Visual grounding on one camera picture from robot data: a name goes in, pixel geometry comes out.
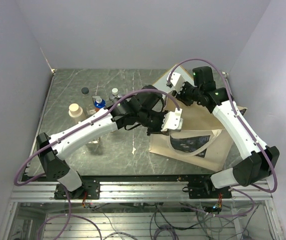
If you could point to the orange blue spray bottle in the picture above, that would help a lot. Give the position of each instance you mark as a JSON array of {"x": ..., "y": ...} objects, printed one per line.
[{"x": 99, "y": 103}]

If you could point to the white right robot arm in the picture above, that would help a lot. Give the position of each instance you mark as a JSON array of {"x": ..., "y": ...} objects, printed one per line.
[{"x": 258, "y": 159}]

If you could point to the cream cylindrical bottle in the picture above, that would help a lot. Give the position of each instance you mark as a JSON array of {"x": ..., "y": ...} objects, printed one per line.
[{"x": 76, "y": 113}]

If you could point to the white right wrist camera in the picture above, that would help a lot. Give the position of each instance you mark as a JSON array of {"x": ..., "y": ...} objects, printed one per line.
[{"x": 176, "y": 81}]

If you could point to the cream canvas tote bag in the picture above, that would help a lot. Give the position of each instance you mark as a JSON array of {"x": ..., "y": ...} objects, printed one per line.
[{"x": 203, "y": 141}]

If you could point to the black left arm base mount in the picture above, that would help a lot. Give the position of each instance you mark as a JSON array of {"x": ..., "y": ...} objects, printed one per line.
[{"x": 90, "y": 189}]

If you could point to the clear bottle with dark cap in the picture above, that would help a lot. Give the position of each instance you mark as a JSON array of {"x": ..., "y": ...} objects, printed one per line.
[{"x": 88, "y": 102}]

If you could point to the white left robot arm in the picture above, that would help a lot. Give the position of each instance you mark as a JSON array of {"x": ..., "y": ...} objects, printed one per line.
[{"x": 125, "y": 112}]

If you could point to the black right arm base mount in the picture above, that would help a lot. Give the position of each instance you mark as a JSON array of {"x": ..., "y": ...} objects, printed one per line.
[{"x": 206, "y": 190}]

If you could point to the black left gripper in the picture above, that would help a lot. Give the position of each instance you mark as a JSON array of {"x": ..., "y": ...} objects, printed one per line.
[{"x": 158, "y": 130}]

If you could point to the aluminium front frame rail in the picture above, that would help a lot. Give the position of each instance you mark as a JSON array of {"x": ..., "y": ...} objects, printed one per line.
[{"x": 122, "y": 192}]

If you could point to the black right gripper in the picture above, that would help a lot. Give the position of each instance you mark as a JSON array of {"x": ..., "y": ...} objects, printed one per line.
[{"x": 181, "y": 97}]

